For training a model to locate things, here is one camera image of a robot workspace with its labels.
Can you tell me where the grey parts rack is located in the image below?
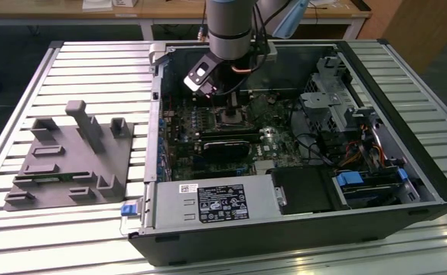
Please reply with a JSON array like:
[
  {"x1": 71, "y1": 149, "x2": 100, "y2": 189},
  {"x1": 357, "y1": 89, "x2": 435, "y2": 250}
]
[{"x1": 2, "y1": 100, "x2": 136, "y2": 213}]

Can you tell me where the black graphics card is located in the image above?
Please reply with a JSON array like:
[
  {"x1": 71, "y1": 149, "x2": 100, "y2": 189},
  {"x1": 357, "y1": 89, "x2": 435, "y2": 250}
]
[{"x1": 202, "y1": 139, "x2": 252, "y2": 162}]

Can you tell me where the black grey PC case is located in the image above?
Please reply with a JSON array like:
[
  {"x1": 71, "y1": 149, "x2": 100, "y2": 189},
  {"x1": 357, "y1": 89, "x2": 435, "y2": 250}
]
[{"x1": 127, "y1": 39, "x2": 447, "y2": 268}]

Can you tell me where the wooden cabinet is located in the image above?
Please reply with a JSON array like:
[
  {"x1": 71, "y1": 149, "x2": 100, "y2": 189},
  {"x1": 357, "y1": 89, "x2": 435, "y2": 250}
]
[{"x1": 368, "y1": 0, "x2": 447, "y2": 74}]

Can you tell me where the green motherboard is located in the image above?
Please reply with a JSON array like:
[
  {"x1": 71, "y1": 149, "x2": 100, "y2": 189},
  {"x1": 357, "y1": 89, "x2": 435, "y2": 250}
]
[{"x1": 159, "y1": 91, "x2": 309, "y2": 183}]

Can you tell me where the green RAM stick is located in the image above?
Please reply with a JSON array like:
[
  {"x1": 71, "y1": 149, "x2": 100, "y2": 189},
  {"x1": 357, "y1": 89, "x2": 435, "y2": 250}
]
[{"x1": 27, "y1": 174, "x2": 75, "y2": 183}]

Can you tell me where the grey metal drive cage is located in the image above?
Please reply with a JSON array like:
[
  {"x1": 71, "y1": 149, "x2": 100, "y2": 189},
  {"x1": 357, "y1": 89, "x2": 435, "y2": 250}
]
[{"x1": 299, "y1": 56, "x2": 383, "y2": 133}]

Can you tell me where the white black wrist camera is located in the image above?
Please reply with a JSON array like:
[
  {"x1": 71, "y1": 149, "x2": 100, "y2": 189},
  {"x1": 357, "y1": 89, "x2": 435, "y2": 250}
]
[{"x1": 183, "y1": 52, "x2": 222, "y2": 93}]

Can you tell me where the wooden desk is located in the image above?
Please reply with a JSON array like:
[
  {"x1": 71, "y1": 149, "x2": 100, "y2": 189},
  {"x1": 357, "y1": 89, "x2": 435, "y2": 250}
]
[{"x1": 0, "y1": 0, "x2": 372, "y2": 41}]

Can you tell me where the black data cable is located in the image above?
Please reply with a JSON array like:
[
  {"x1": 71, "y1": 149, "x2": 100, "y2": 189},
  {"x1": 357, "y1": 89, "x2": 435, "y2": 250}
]
[{"x1": 294, "y1": 133, "x2": 343, "y2": 167}]

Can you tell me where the copper coloured wrist cable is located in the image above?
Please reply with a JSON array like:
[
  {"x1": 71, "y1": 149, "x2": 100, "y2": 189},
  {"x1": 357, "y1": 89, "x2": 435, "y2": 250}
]
[{"x1": 231, "y1": 64, "x2": 254, "y2": 76}]

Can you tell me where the black RAM slot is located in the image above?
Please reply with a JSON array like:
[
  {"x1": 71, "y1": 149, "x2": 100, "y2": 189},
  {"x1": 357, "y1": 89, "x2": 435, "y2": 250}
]
[
  {"x1": 202, "y1": 133, "x2": 263, "y2": 143},
  {"x1": 202, "y1": 129, "x2": 264, "y2": 138}
]

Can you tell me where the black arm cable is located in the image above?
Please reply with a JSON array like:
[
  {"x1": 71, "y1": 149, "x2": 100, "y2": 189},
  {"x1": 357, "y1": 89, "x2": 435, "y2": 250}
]
[{"x1": 218, "y1": 0, "x2": 286, "y2": 97}]

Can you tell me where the pale blue teach pendant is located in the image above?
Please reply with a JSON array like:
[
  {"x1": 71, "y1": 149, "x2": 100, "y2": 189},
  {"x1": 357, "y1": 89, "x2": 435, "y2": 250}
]
[{"x1": 272, "y1": 0, "x2": 309, "y2": 39}]

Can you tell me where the CPU socket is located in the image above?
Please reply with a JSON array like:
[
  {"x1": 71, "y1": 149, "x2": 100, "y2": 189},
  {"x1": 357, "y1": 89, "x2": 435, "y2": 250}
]
[{"x1": 212, "y1": 106, "x2": 252, "y2": 129}]

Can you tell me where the silver green CPU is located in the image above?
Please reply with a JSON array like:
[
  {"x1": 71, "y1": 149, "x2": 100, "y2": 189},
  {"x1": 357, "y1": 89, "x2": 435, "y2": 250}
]
[{"x1": 220, "y1": 112, "x2": 248, "y2": 127}]

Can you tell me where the small silver chipset heatsink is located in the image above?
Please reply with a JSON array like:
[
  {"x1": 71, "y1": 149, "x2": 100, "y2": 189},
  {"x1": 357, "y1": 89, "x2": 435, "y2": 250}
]
[{"x1": 254, "y1": 160, "x2": 278, "y2": 174}]

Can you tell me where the blue power supply latch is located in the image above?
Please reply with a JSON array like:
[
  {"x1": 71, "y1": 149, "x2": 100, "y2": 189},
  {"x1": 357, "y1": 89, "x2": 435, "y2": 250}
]
[{"x1": 119, "y1": 201, "x2": 139, "y2": 216}]

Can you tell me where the hard disk in blue carrier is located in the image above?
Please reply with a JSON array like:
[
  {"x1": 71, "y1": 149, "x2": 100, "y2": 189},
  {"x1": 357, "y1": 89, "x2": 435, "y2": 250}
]
[{"x1": 333, "y1": 170, "x2": 404, "y2": 201}]

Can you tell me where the grey power supply unit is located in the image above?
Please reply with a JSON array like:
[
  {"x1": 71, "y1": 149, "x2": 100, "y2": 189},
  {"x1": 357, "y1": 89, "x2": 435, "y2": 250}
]
[{"x1": 139, "y1": 175, "x2": 288, "y2": 230}]

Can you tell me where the orange yellow wire bundle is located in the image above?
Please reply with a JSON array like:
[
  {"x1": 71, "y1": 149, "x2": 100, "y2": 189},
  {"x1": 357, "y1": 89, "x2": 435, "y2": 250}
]
[{"x1": 340, "y1": 142, "x2": 385, "y2": 167}]

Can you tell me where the grey case latch handle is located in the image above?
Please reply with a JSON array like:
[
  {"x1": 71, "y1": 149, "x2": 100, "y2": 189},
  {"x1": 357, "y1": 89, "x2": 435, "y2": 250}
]
[{"x1": 148, "y1": 42, "x2": 171, "y2": 69}]

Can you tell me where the black drive bay cover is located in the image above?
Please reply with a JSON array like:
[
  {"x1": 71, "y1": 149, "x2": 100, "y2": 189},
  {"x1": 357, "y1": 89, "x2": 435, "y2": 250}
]
[{"x1": 270, "y1": 167, "x2": 341, "y2": 216}]

